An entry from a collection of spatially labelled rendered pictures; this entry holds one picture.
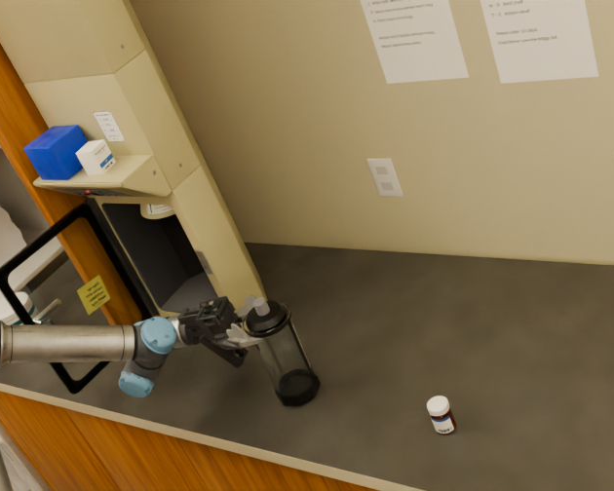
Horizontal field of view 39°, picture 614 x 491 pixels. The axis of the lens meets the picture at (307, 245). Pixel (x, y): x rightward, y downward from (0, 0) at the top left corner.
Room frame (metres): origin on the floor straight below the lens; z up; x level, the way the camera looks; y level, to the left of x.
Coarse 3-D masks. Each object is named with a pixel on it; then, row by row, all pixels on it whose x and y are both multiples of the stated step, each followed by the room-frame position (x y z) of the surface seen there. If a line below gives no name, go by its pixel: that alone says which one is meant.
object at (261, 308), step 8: (256, 304) 1.53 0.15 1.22; (264, 304) 1.53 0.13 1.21; (272, 304) 1.55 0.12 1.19; (280, 304) 1.55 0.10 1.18; (256, 312) 1.54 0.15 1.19; (264, 312) 1.52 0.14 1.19; (272, 312) 1.52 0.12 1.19; (280, 312) 1.52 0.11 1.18; (248, 320) 1.53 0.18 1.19; (256, 320) 1.52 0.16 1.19; (264, 320) 1.51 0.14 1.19; (272, 320) 1.50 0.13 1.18; (280, 320) 1.50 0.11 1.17; (256, 328) 1.50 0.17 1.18; (264, 328) 1.49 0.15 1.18
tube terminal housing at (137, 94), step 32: (128, 64) 1.84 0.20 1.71; (32, 96) 2.03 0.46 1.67; (64, 96) 1.95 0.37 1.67; (96, 96) 1.87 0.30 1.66; (128, 96) 1.81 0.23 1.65; (160, 96) 1.87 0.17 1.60; (96, 128) 1.91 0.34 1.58; (128, 128) 1.84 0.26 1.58; (160, 128) 1.84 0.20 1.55; (160, 160) 1.81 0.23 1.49; (192, 160) 1.87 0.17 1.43; (192, 192) 1.84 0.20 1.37; (192, 224) 1.81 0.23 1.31; (224, 224) 1.88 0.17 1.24; (128, 256) 2.01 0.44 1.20; (224, 256) 1.84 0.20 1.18; (224, 288) 1.81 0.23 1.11; (256, 288) 1.88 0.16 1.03
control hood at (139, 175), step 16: (128, 160) 1.84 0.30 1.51; (144, 160) 1.80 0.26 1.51; (80, 176) 1.86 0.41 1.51; (96, 176) 1.82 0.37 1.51; (112, 176) 1.78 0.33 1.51; (128, 176) 1.75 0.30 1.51; (144, 176) 1.77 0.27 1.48; (160, 176) 1.80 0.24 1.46; (64, 192) 1.99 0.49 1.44; (128, 192) 1.80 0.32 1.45; (144, 192) 1.76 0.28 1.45; (160, 192) 1.78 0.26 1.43
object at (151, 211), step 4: (140, 204) 1.96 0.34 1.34; (140, 208) 1.97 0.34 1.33; (144, 208) 1.94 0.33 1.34; (148, 208) 1.92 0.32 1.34; (152, 208) 1.91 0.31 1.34; (156, 208) 1.91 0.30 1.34; (160, 208) 1.90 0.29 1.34; (164, 208) 1.90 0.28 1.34; (168, 208) 1.90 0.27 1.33; (172, 208) 1.89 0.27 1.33; (140, 212) 1.97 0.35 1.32; (144, 212) 1.94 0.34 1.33; (148, 212) 1.92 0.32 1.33; (152, 212) 1.91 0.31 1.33; (156, 212) 1.91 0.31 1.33; (160, 212) 1.90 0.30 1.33; (164, 212) 1.90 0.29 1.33; (168, 212) 1.89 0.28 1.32; (172, 212) 1.89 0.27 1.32; (144, 216) 1.94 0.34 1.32; (148, 216) 1.92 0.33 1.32; (152, 216) 1.91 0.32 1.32; (156, 216) 1.90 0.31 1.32; (160, 216) 1.90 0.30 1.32; (164, 216) 1.89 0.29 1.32
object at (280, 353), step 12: (288, 312) 1.52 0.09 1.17; (276, 324) 1.50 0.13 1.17; (276, 336) 1.49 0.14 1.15; (288, 336) 1.50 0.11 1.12; (264, 348) 1.50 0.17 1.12; (276, 348) 1.49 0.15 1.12; (288, 348) 1.50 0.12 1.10; (264, 360) 1.52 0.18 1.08; (276, 360) 1.50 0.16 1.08; (288, 360) 1.49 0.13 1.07; (300, 360) 1.51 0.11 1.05; (276, 372) 1.50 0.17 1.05; (288, 372) 1.49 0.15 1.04; (300, 372) 1.50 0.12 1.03; (276, 384) 1.51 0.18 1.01; (288, 384) 1.50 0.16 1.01; (300, 384) 1.50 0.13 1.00; (288, 396) 1.50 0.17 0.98
